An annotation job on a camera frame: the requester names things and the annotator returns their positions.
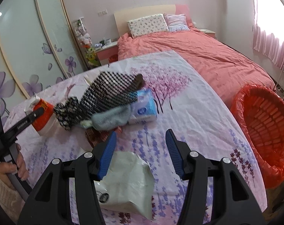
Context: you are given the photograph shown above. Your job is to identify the white plastic mailer bag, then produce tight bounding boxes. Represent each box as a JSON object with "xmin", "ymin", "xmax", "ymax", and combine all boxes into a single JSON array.
[{"xmin": 95, "ymin": 151, "xmax": 155, "ymax": 220}]

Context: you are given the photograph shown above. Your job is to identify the grey green sock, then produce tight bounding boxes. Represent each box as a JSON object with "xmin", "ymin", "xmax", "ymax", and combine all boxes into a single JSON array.
[{"xmin": 78, "ymin": 105, "xmax": 131, "ymax": 131}]

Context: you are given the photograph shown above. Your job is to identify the blue tissue pack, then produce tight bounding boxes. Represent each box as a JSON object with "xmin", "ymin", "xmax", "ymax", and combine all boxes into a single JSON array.
[{"xmin": 128, "ymin": 88, "xmax": 157, "ymax": 125}]

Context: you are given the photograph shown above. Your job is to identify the red white paper box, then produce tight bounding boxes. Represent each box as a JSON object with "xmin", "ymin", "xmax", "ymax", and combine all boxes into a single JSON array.
[{"xmin": 24, "ymin": 95, "xmax": 58, "ymax": 137}]

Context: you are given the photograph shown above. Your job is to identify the black white patterned cloth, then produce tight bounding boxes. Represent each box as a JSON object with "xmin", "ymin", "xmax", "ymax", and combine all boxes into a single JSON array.
[{"xmin": 53, "ymin": 71, "xmax": 138, "ymax": 130}]

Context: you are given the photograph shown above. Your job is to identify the red checked scrunchie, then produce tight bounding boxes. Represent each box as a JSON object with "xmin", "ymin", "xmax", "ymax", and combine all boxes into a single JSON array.
[{"xmin": 85, "ymin": 127, "xmax": 122, "ymax": 148}]

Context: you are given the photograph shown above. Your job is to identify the person's left hand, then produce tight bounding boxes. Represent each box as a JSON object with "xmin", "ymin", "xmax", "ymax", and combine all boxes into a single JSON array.
[{"xmin": 0, "ymin": 144, "xmax": 29, "ymax": 190}]

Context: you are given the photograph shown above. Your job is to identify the floral purple table cloth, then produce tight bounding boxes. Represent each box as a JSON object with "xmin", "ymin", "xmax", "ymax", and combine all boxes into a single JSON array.
[{"xmin": 3, "ymin": 50, "xmax": 268, "ymax": 225}]

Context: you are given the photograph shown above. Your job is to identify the cream sweater sleeve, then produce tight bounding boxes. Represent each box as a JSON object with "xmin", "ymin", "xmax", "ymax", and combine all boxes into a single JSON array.
[{"xmin": 0, "ymin": 179, "xmax": 25, "ymax": 224}]

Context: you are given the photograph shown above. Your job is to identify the brown hair clip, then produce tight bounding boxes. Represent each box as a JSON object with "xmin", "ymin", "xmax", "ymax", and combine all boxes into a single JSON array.
[{"xmin": 128, "ymin": 74, "xmax": 145, "ymax": 92}]

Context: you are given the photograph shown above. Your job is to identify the crumpled white tissue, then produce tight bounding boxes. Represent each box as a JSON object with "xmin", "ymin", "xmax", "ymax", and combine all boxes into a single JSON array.
[{"xmin": 83, "ymin": 75, "xmax": 94, "ymax": 86}]

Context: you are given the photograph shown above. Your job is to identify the salmon pink bed duvet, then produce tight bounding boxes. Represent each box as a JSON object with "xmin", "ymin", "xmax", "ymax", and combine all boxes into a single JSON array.
[{"xmin": 118, "ymin": 26, "xmax": 275, "ymax": 107}]

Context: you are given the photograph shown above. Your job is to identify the red lined laundry basket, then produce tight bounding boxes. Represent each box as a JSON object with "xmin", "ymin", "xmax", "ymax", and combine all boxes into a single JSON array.
[{"xmin": 231, "ymin": 84, "xmax": 284, "ymax": 189}]

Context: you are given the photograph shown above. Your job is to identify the sliding glass wardrobe doors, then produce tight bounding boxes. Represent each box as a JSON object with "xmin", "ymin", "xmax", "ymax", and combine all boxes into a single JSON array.
[{"xmin": 0, "ymin": 0, "xmax": 86, "ymax": 122}]

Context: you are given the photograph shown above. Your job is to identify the pink left nightstand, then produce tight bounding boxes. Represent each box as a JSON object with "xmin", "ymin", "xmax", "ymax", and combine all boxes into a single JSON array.
[{"xmin": 96, "ymin": 41, "xmax": 118, "ymax": 66}]

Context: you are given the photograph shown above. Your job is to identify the right nightstand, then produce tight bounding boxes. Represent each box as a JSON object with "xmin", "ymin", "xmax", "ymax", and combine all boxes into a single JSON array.
[{"xmin": 199, "ymin": 28, "xmax": 216, "ymax": 39}]

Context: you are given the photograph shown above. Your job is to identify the striped pink pillow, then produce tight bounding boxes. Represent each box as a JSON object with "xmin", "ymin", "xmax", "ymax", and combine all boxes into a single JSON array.
[{"xmin": 164, "ymin": 13, "xmax": 189, "ymax": 32}]

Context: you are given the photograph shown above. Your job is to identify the floral white pillow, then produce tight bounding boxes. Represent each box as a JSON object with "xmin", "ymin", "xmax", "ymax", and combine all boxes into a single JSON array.
[{"xmin": 127, "ymin": 14, "xmax": 169, "ymax": 38}]

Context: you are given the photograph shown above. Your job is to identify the plush toy shelf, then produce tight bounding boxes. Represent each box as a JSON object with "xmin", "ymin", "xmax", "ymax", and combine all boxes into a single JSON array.
[{"xmin": 72, "ymin": 17, "xmax": 101, "ymax": 69}]

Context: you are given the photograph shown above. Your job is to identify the beige pink headboard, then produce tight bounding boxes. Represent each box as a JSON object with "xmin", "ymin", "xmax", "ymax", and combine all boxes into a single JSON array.
[{"xmin": 114, "ymin": 4, "xmax": 192, "ymax": 37}]

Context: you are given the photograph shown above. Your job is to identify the pink window curtains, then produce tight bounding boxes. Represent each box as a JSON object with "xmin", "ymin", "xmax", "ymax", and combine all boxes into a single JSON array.
[{"xmin": 253, "ymin": 0, "xmax": 284, "ymax": 69}]

